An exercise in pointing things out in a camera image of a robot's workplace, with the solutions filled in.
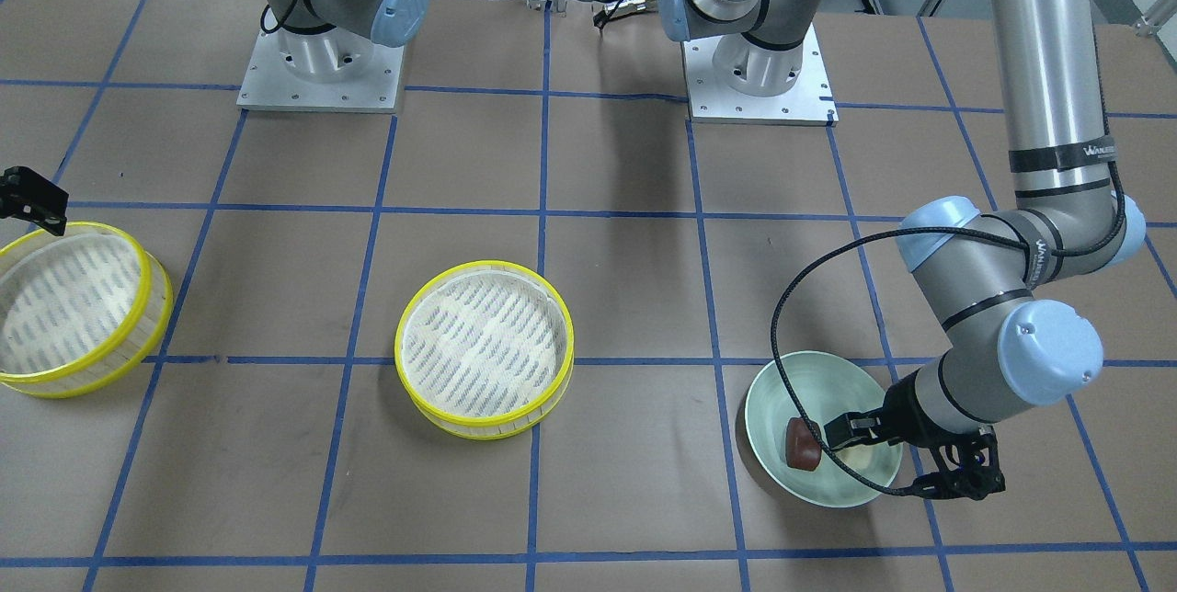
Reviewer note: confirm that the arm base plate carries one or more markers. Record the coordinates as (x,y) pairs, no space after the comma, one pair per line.
(332,72)
(731,81)

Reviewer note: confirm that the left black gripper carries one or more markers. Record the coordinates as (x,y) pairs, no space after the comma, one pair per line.
(902,416)

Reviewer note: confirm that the mint green plate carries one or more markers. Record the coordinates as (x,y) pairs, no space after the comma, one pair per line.
(827,387)

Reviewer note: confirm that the brown bun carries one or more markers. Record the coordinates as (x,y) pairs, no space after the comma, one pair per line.
(801,450)

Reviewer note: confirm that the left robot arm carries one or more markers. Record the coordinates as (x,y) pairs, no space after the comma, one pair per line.
(1011,352)

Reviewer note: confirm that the white bun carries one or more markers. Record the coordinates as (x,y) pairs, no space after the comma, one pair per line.
(860,459)

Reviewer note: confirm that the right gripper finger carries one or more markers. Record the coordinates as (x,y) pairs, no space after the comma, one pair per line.
(28,196)

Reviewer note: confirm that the centre yellow bamboo steamer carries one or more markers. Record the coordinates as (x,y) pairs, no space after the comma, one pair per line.
(485,350)

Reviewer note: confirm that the side yellow bamboo steamer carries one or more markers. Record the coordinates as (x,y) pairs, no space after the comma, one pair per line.
(79,310)

